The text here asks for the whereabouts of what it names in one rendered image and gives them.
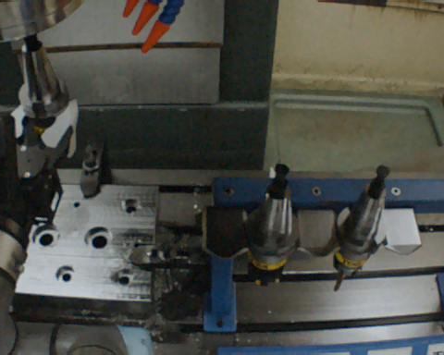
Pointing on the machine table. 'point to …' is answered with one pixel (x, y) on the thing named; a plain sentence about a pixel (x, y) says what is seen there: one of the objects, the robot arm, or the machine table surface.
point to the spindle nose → (25, 18)
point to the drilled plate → (55, 289)
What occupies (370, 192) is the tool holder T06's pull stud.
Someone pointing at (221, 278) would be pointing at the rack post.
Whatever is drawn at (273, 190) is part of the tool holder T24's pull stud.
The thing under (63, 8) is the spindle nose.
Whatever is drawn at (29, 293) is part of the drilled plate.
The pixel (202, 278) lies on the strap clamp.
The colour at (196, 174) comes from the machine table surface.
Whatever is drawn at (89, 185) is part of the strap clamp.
